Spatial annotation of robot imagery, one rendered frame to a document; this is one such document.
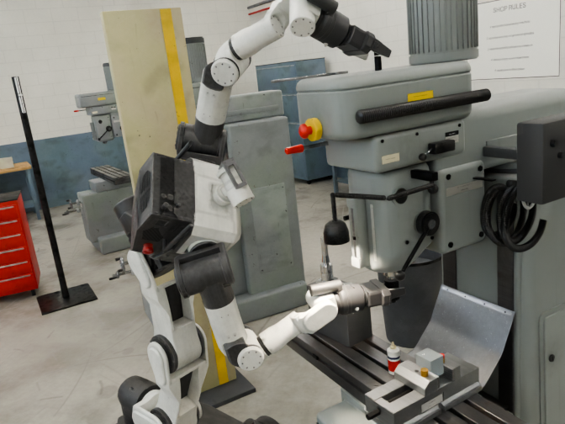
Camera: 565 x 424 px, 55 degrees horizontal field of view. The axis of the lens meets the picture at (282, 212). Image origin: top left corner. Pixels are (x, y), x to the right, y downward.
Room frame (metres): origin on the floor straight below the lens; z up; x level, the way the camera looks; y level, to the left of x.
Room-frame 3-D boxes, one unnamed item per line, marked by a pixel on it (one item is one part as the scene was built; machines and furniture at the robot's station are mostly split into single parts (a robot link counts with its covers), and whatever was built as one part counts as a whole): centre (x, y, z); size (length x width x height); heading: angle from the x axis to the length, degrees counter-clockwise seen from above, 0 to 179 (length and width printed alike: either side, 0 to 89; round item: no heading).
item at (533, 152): (1.39, -0.73, 1.62); 0.20 x 0.09 x 0.21; 118
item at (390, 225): (1.55, -0.31, 1.47); 0.21 x 0.19 x 0.32; 28
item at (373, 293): (1.53, -0.22, 1.23); 0.13 x 0.12 x 0.10; 13
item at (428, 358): (1.42, -0.38, 1.04); 0.06 x 0.05 x 0.06; 30
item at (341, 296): (1.51, -0.11, 1.24); 0.11 x 0.11 x 0.11; 13
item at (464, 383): (1.40, -0.35, 0.98); 0.35 x 0.15 x 0.11; 120
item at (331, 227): (1.43, -0.14, 1.48); 0.07 x 0.07 x 0.06
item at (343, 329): (1.88, -0.17, 1.03); 0.22 x 0.12 x 0.20; 35
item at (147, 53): (3.04, 0.62, 1.15); 0.52 x 0.40 x 2.30; 118
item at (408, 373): (1.39, -0.33, 1.02); 0.12 x 0.06 x 0.04; 30
